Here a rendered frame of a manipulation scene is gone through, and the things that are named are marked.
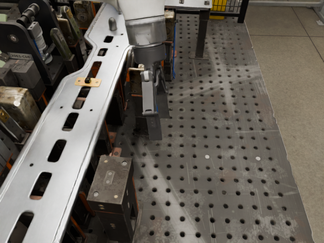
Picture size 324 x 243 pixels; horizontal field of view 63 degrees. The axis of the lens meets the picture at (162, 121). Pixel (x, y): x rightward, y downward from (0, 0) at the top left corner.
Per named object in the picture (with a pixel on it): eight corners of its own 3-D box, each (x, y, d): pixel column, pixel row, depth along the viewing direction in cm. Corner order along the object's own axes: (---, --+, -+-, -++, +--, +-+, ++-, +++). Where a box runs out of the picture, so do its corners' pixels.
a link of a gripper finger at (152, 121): (154, 106, 59) (151, 111, 57) (157, 126, 61) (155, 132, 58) (147, 106, 60) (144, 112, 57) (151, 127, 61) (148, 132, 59)
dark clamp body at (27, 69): (66, 151, 106) (30, 77, 77) (34, 147, 107) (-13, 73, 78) (74, 130, 113) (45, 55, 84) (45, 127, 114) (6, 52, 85)
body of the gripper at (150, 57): (137, 43, 65) (142, 79, 69) (128, 48, 58) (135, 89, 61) (166, 39, 64) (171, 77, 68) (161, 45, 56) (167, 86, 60)
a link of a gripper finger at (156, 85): (160, 71, 63) (159, 68, 61) (160, 115, 59) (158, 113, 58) (144, 73, 63) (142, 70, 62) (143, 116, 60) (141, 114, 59)
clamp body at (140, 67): (159, 140, 109) (158, 74, 83) (130, 137, 110) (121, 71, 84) (162, 123, 115) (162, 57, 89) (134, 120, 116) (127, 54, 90)
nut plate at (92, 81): (101, 79, 88) (101, 76, 87) (99, 87, 86) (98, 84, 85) (77, 77, 89) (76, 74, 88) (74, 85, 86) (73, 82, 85)
